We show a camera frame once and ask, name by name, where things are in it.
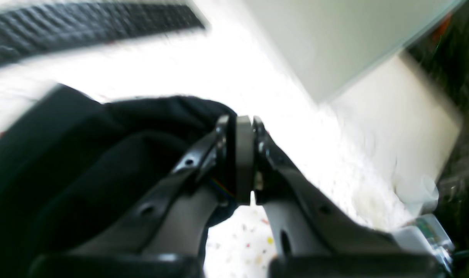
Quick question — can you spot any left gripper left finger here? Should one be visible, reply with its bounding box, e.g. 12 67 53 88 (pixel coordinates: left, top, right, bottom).
71 115 237 257

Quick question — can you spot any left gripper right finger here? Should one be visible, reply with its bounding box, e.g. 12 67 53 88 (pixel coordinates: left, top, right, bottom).
236 116 401 255

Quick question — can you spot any black t-shirt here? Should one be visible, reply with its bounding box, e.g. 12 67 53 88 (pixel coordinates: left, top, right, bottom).
0 86 236 278

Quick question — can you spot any terrazzo pattern tablecloth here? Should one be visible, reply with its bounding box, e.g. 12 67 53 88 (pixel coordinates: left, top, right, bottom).
0 23 416 278

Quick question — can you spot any white monitor edge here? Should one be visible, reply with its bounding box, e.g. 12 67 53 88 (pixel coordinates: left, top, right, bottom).
243 0 463 102

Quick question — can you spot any black computer keyboard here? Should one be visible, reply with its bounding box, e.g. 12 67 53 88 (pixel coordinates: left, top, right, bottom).
0 1 205 68

